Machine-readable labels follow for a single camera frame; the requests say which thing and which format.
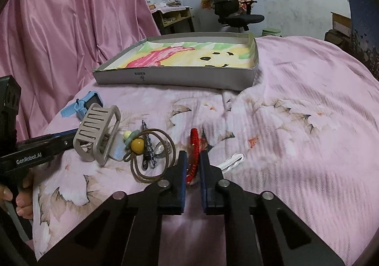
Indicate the pale iridescent hair clip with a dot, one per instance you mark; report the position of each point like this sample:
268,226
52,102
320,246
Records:
118,150

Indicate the dark blue printed cloth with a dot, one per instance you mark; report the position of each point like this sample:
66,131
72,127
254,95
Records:
362,11

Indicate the grey cardboard box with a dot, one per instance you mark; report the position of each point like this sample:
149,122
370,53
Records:
177,78

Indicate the black office chair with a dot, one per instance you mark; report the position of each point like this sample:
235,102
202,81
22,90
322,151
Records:
228,5

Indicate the dark patterned hairpin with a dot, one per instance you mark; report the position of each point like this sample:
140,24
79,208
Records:
149,147

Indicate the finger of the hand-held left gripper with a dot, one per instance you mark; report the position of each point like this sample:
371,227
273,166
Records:
56,147
63,134

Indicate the white hair clip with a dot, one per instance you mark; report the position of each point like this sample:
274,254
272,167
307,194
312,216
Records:
232,161

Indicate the cardboard boxes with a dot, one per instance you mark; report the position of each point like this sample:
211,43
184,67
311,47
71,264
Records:
339,26

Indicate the beige hair claw clip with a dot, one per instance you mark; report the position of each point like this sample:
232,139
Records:
94,129

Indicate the pink satin curtain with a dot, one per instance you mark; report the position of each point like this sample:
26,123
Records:
74,23

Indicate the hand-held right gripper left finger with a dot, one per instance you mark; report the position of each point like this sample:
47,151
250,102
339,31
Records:
183,171

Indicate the blue smartwatch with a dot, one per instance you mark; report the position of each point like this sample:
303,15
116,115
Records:
88,103

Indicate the green plastic stool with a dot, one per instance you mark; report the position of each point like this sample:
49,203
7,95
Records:
271,32

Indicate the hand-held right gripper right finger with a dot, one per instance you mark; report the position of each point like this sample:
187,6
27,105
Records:
203,177

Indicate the person's left hand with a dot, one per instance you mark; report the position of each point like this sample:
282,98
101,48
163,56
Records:
25,202

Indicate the printed cartoon cloth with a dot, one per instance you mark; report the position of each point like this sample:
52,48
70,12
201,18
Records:
177,55

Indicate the wooden desk with shelf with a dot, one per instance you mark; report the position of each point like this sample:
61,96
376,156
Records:
174,18

